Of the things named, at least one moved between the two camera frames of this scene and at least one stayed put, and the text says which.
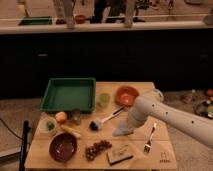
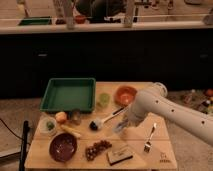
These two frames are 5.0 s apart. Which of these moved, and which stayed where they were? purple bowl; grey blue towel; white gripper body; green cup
Moved: grey blue towel
Stayed: purple bowl; green cup; white gripper body
